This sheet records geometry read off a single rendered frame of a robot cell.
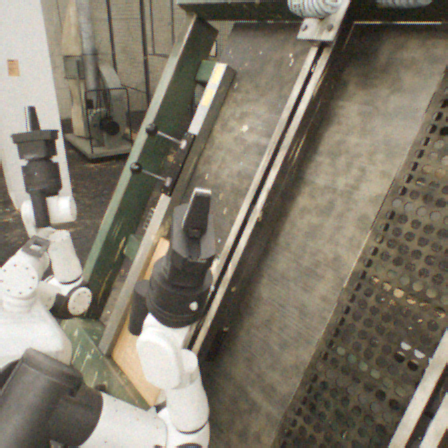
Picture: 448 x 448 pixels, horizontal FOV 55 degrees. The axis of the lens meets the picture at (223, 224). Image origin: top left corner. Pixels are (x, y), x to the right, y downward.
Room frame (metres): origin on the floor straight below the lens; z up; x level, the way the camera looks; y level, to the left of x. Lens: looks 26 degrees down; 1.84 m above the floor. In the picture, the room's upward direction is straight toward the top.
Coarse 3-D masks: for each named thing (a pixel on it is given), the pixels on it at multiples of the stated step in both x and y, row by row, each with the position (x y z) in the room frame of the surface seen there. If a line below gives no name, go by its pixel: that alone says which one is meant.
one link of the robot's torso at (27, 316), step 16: (0, 288) 0.72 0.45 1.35; (0, 304) 0.66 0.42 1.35; (16, 304) 0.64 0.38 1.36; (32, 304) 0.69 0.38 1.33; (0, 320) 0.61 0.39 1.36; (16, 320) 0.62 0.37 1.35; (32, 320) 0.63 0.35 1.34; (48, 320) 0.65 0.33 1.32; (0, 336) 0.56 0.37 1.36; (16, 336) 0.57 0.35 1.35; (32, 336) 0.58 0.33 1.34; (48, 336) 0.60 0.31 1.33; (64, 336) 0.63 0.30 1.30; (0, 352) 0.54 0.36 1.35; (16, 352) 0.55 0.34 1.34; (48, 352) 0.57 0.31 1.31; (64, 352) 0.60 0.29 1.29; (0, 368) 0.52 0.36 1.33; (0, 384) 0.50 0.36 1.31
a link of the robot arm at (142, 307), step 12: (144, 288) 0.54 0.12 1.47; (132, 300) 0.54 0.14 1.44; (144, 300) 0.53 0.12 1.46; (132, 312) 0.54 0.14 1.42; (144, 312) 0.54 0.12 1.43; (156, 312) 0.49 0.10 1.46; (132, 324) 0.54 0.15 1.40; (144, 324) 0.51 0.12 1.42; (156, 324) 0.51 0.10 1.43; (168, 324) 0.49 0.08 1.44; (180, 324) 0.49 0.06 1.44; (192, 324) 0.54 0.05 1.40; (180, 336) 0.50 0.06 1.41; (180, 348) 0.50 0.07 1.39
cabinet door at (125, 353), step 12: (156, 252) 1.13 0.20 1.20; (144, 276) 1.11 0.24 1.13; (120, 336) 1.04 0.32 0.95; (132, 336) 1.01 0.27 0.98; (120, 348) 1.01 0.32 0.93; (132, 348) 0.99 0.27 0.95; (120, 360) 0.99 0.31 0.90; (132, 360) 0.96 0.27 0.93; (132, 372) 0.93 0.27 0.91; (144, 384) 0.88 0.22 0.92; (144, 396) 0.86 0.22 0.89; (156, 396) 0.84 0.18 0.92
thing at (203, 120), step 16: (224, 64) 1.32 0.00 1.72; (224, 80) 1.31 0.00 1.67; (224, 96) 1.30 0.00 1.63; (208, 112) 1.27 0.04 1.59; (192, 128) 1.27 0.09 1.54; (208, 128) 1.27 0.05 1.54; (192, 160) 1.23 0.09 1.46; (176, 192) 1.19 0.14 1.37; (160, 208) 1.19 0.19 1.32; (160, 224) 1.15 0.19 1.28; (144, 240) 1.16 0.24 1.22; (144, 256) 1.12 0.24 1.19; (144, 272) 1.11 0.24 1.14; (128, 288) 1.10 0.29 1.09; (128, 304) 1.07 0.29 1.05; (112, 320) 1.07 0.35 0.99; (112, 336) 1.03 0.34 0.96
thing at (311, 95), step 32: (320, 32) 1.02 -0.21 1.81; (352, 32) 1.06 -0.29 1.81; (320, 64) 1.02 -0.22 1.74; (320, 96) 1.00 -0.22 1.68; (288, 128) 1.00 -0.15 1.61; (288, 160) 0.95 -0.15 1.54; (256, 192) 0.94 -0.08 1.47; (288, 192) 0.95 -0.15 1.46; (256, 224) 0.89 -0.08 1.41; (224, 256) 0.89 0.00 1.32; (256, 256) 0.89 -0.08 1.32; (224, 288) 0.84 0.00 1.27; (224, 320) 0.83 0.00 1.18
